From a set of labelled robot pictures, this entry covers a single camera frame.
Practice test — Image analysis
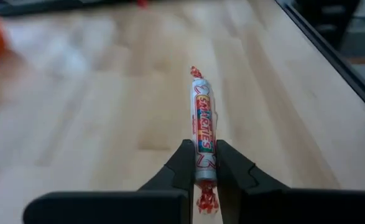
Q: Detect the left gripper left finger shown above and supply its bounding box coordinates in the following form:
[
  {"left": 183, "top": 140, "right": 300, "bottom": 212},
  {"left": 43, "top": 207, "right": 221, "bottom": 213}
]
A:
[{"left": 137, "top": 139, "right": 197, "bottom": 194}]

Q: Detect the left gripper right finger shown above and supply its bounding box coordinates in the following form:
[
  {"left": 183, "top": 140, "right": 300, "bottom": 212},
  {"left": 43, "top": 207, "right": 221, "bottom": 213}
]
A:
[{"left": 215, "top": 139, "right": 291, "bottom": 224}]

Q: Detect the Smarties candy roll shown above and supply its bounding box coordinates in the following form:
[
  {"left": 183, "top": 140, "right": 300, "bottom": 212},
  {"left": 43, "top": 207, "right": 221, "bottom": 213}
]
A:
[{"left": 189, "top": 65, "right": 220, "bottom": 215}]

